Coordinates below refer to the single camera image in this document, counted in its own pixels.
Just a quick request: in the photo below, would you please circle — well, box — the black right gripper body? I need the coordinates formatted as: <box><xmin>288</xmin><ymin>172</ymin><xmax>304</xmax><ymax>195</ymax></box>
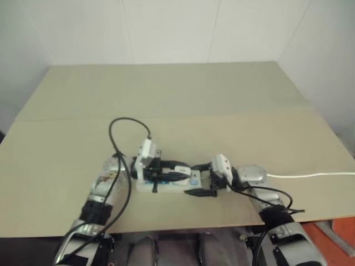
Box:
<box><xmin>208</xmin><ymin>166</ymin><xmax>231</xmax><ymax>193</ymax></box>

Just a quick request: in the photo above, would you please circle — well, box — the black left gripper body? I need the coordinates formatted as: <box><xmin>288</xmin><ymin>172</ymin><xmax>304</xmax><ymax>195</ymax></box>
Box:
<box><xmin>143</xmin><ymin>156</ymin><xmax>168</xmax><ymax>182</ymax></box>

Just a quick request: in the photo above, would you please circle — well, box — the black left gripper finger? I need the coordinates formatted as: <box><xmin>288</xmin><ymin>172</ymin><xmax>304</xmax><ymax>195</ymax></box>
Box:
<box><xmin>159</xmin><ymin>172</ymin><xmax>192</xmax><ymax>183</ymax></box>
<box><xmin>161</xmin><ymin>159</ymin><xmax>192</xmax><ymax>171</ymax></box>

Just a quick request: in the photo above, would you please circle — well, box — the white charger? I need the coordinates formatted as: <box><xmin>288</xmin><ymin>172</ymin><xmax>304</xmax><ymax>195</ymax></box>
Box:
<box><xmin>174</xmin><ymin>165</ymin><xmax>192</xmax><ymax>179</ymax></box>

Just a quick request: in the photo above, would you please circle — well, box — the white power strip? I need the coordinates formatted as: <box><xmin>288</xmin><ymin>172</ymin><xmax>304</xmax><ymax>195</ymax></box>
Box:
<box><xmin>135</xmin><ymin>169</ymin><xmax>214</xmax><ymax>194</ymax></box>

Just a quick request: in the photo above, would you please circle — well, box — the dark rounded shape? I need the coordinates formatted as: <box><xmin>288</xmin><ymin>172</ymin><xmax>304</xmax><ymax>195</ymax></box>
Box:
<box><xmin>132</xmin><ymin>234</ymin><xmax>159</xmax><ymax>266</ymax></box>

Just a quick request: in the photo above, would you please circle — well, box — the orange object with grey legs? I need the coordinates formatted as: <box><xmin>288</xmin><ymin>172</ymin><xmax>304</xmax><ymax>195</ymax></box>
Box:
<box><xmin>302</xmin><ymin>217</ymin><xmax>355</xmax><ymax>266</ymax></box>

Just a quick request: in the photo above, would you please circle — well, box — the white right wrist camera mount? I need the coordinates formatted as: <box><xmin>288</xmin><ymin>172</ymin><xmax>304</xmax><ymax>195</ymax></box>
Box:
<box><xmin>211</xmin><ymin>154</ymin><xmax>235</xmax><ymax>182</ymax></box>

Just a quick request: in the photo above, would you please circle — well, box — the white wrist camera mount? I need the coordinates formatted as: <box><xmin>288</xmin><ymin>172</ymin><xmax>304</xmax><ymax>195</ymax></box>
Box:
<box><xmin>211</xmin><ymin>154</ymin><xmax>235</xmax><ymax>182</ymax></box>
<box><xmin>135</xmin><ymin>138</ymin><xmax>158</xmax><ymax>181</ymax></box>

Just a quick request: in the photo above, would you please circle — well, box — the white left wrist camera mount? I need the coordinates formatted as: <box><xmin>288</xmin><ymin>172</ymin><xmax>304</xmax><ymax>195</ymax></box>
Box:
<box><xmin>135</xmin><ymin>138</ymin><xmax>158</xmax><ymax>181</ymax></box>

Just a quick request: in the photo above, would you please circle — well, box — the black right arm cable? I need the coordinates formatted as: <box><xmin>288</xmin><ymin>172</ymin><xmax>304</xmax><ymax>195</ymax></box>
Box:
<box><xmin>226</xmin><ymin>181</ymin><xmax>306</xmax><ymax>263</ymax></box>

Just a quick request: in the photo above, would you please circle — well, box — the white power strip cable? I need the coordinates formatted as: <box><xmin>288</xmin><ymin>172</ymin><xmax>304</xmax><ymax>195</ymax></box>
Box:
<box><xmin>266</xmin><ymin>171</ymin><xmax>355</xmax><ymax>178</ymax></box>

